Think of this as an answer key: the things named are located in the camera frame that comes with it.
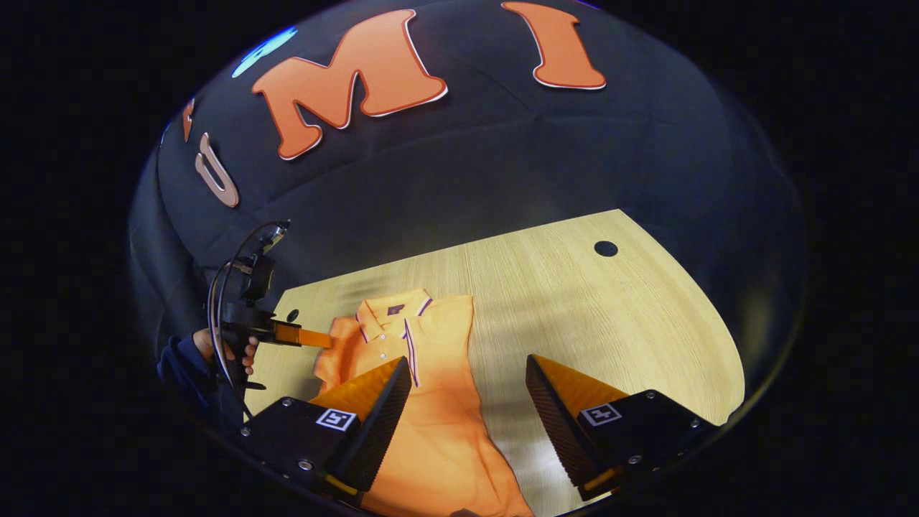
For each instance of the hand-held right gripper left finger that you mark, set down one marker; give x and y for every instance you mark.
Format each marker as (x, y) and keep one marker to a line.
(377, 431)

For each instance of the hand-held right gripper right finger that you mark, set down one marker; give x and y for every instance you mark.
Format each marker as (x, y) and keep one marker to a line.
(556, 424)

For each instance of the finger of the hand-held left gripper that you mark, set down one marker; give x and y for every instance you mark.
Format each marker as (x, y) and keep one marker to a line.
(309, 337)

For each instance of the orange T-shirt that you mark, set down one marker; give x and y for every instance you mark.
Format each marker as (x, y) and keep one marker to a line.
(431, 431)

